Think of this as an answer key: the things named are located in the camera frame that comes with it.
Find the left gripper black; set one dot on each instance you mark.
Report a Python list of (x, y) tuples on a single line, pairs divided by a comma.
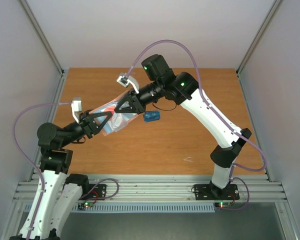
[(90, 124)]

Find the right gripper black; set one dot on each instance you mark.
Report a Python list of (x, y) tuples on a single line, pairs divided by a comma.
[(138, 102)]

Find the pink card holder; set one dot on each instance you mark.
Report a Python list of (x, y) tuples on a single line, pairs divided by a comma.
[(117, 121)]

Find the light blue card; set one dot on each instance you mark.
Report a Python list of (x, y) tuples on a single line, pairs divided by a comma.
[(148, 118)]

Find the blue VIP card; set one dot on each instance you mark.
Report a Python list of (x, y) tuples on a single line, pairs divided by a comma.
[(152, 113)]

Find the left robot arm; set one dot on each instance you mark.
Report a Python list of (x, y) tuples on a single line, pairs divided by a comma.
[(57, 190)]

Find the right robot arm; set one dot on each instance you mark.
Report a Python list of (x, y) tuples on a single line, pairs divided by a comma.
[(183, 89)]

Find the left circuit board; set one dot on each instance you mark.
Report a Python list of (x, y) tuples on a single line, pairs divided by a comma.
[(85, 205)]

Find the circuit board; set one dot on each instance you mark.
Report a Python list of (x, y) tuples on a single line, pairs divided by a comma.
[(85, 205), (222, 204)]

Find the right circuit board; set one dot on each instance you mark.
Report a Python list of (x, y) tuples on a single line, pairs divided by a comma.
[(222, 204)]

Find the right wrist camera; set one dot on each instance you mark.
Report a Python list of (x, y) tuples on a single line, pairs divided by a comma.
[(127, 81)]

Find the left aluminium corner post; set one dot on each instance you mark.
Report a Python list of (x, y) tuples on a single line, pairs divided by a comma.
[(42, 37)]

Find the aluminium corner post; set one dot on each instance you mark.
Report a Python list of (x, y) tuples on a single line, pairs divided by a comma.
[(274, 8), (42, 37)]

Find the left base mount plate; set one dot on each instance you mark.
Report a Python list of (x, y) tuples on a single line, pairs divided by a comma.
[(98, 192)]

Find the base mount plate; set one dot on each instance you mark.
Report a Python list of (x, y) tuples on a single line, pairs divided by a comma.
[(98, 192), (206, 192)]

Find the grey slotted cable duct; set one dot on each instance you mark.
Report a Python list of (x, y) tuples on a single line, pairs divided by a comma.
[(116, 208)]

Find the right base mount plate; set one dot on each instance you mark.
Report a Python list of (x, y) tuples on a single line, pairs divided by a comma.
[(206, 192)]

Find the aluminium rail frame front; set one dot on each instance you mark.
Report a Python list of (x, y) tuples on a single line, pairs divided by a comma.
[(177, 188)]

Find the right aluminium corner post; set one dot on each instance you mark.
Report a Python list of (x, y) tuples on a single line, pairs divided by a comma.
[(274, 8)]

